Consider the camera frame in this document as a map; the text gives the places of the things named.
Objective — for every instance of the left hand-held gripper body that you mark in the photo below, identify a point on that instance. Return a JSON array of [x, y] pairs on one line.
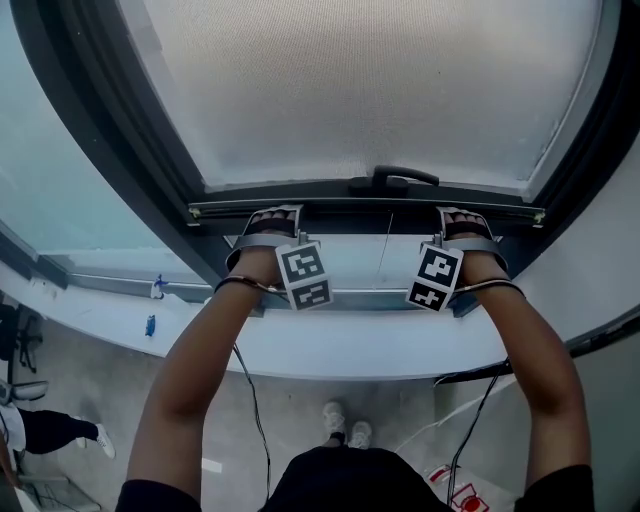
[[305, 275]]

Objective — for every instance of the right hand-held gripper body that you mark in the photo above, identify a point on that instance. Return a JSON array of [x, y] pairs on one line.
[[435, 275]]

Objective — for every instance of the person's right forearm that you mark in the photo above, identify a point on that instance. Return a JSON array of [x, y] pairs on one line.
[[540, 390]]

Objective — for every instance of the person's left forearm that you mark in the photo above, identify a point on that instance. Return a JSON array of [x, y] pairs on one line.
[[200, 390]]

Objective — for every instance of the white plastic panel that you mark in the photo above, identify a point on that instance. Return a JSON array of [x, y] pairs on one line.
[[325, 345]]

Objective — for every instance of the dark framed window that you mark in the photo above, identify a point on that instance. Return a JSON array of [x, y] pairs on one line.
[[100, 125]]

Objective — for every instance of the person's right hand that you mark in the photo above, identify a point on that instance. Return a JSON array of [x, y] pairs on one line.
[[482, 270]]

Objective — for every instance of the person's left hand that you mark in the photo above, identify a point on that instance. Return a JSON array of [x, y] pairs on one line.
[[260, 267]]

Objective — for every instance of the clear spray bottle blue trigger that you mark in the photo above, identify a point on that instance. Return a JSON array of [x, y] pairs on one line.
[[160, 290]]

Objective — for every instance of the small blue object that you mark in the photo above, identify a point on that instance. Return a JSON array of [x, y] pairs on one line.
[[150, 326]]

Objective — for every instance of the person's left white shoe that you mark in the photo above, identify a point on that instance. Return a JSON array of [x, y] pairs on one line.
[[334, 417]]

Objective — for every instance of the person's white shoe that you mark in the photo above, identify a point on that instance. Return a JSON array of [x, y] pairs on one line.
[[334, 417], [360, 435]]

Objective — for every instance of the person's right white shoe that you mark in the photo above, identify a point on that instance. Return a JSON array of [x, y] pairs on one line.
[[360, 435]]

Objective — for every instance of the person's black shirt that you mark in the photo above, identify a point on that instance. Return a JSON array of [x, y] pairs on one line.
[[350, 480]]

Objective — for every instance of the red and white plastic package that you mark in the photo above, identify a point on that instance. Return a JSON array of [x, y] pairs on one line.
[[465, 500]]

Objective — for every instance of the black office chair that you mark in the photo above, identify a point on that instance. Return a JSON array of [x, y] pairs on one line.
[[22, 340]]

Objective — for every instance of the grey white rounded device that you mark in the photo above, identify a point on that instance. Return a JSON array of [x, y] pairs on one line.
[[27, 392]]

